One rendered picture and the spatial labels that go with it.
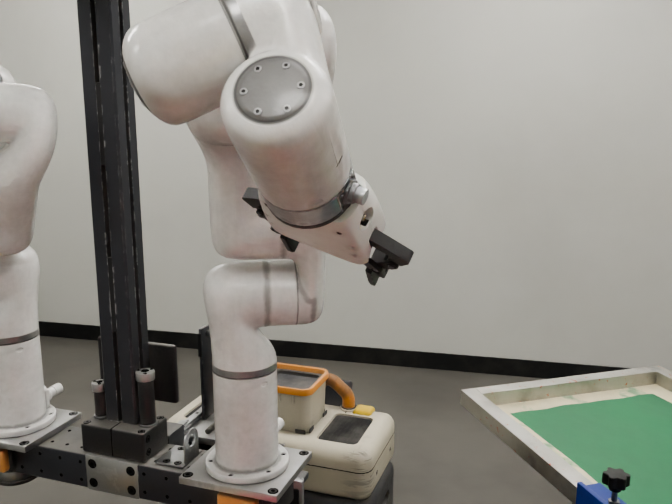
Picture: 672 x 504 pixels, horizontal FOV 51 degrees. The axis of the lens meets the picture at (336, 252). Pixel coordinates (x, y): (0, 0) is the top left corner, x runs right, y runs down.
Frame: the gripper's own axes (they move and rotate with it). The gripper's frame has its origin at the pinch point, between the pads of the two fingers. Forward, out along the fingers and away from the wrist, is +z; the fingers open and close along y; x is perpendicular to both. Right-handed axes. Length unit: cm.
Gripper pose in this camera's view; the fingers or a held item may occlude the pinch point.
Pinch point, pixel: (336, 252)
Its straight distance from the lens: 70.5
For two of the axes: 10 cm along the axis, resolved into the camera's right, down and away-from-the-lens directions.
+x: -4.3, 8.6, -2.7
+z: 1.4, 3.6, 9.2
